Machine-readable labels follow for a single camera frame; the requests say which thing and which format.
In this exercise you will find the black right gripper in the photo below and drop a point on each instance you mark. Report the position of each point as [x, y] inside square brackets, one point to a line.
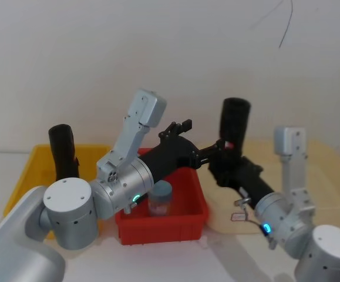
[246, 179]

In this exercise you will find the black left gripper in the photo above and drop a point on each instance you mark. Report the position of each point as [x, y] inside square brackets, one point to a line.
[169, 158]

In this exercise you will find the black cylinder with red mark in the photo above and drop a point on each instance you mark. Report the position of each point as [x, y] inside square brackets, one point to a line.
[235, 120]

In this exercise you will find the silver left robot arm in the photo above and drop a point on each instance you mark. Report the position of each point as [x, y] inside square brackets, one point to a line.
[67, 205]

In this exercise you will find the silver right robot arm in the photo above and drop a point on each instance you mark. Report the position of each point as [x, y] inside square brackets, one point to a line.
[328, 249]

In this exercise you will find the clear jar with grey lid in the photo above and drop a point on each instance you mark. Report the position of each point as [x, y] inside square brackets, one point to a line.
[159, 199]

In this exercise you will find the small white label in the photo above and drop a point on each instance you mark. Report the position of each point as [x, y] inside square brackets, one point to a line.
[238, 216]

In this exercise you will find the red plastic bin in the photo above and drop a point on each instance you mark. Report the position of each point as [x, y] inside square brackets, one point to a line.
[184, 217]

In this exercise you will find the cream plastic tray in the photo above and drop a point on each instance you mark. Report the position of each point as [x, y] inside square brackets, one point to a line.
[328, 176]

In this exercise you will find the white table cloth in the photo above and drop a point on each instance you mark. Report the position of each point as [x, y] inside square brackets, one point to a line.
[158, 261]

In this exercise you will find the yellow plastic bin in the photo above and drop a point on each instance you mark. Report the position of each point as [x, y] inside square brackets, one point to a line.
[37, 164]

